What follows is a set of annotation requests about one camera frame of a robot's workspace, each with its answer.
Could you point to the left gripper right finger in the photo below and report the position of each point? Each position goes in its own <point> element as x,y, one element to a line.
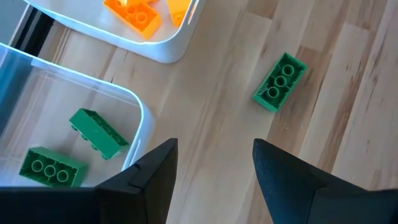
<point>295,193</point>

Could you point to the black aluminium rig frame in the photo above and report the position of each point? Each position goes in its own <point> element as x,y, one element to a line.
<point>31,31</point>

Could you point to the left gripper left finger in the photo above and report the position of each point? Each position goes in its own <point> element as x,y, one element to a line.
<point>146,193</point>

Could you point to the green toy building block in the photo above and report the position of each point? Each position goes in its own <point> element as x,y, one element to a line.
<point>98,132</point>
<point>280,81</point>
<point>53,168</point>

